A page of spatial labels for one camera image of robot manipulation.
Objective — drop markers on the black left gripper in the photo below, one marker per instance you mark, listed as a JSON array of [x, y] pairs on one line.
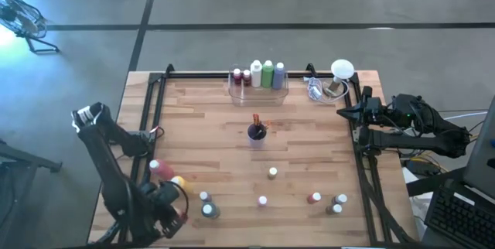
[[160, 200]]

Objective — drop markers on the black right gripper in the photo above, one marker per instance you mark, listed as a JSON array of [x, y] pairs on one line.
[[375, 113]]

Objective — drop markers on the large teal paint bottle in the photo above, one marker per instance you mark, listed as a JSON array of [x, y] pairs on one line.
[[210, 210]]

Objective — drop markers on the small purple paint bottle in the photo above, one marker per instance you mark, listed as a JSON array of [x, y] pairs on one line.
[[205, 196]]

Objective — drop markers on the large yellow paint bottle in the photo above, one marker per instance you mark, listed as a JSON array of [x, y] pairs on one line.
[[179, 181]]

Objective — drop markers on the large red paint bottle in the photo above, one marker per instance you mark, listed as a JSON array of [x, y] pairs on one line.
[[160, 168]]

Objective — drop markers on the large blue paint bottle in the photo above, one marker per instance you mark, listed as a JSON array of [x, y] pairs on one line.
[[278, 77]]

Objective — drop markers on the small grey paint bottle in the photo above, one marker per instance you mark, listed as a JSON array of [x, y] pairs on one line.
[[339, 199]]

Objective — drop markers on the small orange-red paint bottle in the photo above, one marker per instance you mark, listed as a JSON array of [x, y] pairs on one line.
[[314, 198]]

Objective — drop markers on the small pink paint bottle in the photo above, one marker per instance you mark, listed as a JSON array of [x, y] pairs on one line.
[[262, 201]]

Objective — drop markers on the large green paint bottle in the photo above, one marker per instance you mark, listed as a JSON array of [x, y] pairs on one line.
[[267, 76]]

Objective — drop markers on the small ochre paint bottle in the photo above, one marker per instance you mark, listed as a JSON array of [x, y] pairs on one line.
[[272, 172]]

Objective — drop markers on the lilac plastic cup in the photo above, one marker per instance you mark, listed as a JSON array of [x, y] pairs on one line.
[[257, 144]]

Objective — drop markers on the large white paint bottle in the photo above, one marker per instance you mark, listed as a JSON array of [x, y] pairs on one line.
[[255, 75]]

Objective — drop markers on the small magenta paint bottle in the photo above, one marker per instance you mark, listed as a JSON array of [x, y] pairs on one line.
[[237, 76]]

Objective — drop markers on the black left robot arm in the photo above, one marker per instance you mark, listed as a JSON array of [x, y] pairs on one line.
[[104, 156]]

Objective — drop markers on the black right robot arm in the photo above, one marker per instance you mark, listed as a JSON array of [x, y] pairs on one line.
[[417, 142]]

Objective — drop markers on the small dark brown paint bottle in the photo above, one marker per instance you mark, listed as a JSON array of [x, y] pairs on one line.
[[334, 209]]

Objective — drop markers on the white mushroom lamp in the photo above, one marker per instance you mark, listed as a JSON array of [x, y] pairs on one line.
[[342, 69]]

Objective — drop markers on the clear plastic bin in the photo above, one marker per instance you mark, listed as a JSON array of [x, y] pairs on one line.
[[255, 98]]

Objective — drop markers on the white bag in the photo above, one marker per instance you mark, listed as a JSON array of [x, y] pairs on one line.
[[415, 202]]

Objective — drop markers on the computer monitor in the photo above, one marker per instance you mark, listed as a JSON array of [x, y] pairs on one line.
[[481, 156]]

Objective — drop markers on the black keyboard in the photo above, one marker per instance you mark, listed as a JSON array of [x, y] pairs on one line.
[[460, 218]]

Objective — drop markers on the black cart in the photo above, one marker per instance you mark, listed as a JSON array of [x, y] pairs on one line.
[[31, 160]]

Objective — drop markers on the metal floor fan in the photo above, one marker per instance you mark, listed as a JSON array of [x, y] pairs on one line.
[[19, 17]]

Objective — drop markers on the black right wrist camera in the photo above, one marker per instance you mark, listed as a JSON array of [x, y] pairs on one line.
[[366, 92]]

